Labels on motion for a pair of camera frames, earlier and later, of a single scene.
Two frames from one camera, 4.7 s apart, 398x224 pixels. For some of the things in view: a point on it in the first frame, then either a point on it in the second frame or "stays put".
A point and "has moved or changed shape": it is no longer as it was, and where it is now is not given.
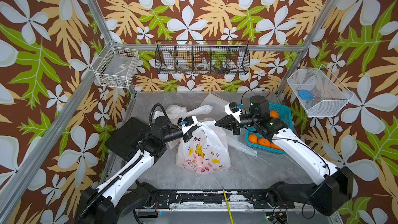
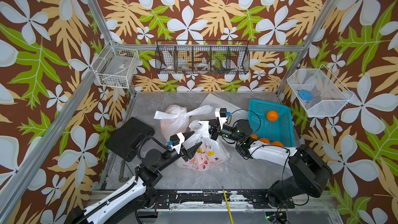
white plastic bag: [206, 150] has moved or changed shape
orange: [274, 114] stays put
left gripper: [186, 136] to [187, 153]
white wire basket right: [322, 94] stays put
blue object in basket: [305, 95] stays put
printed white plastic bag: [176, 113] stays put
